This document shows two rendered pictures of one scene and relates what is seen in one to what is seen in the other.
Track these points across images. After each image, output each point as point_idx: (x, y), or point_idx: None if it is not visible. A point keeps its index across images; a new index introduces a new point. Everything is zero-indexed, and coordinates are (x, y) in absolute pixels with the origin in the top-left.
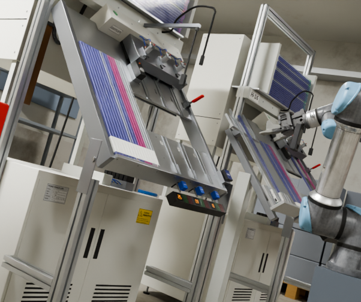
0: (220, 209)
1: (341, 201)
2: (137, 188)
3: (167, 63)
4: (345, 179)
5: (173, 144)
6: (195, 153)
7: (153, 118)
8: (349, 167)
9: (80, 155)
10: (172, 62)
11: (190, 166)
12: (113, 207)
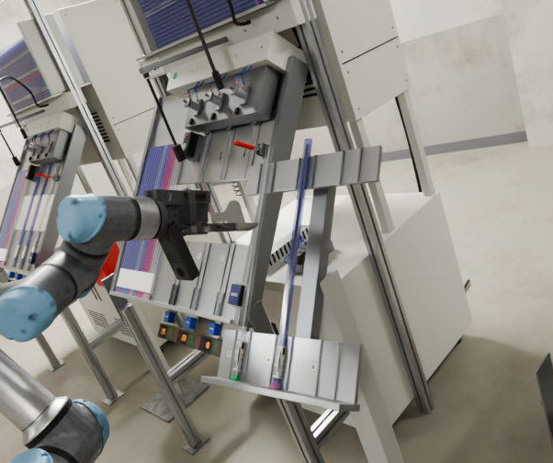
0: (219, 352)
1: (27, 437)
2: (375, 250)
3: (232, 95)
4: None
5: (196, 248)
6: (227, 253)
7: (334, 143)
8: None
9: (423, 169)
10: (250, 76)
11: (201, 281)
12: (266, 299)
